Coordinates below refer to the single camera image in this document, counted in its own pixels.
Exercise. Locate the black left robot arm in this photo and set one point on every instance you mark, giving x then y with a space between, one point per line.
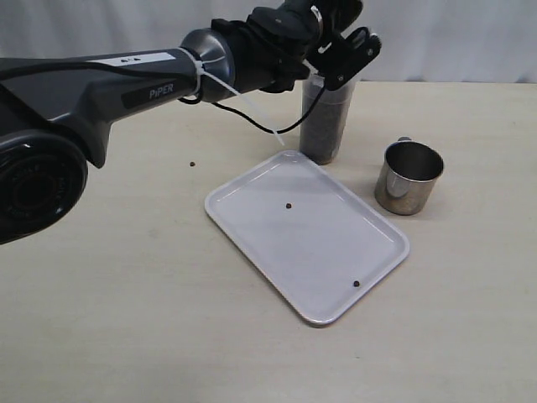
57 114

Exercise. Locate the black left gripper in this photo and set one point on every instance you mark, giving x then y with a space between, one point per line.
338 59

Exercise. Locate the clear plastic pitcher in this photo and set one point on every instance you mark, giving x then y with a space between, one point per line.
321 132

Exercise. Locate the white curtain backdrop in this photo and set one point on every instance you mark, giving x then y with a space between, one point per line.
472 41

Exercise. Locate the white plastic tray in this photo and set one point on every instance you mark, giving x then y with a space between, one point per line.
312 253

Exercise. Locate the steel mug with kibble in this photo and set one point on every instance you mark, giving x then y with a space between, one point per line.
408 175

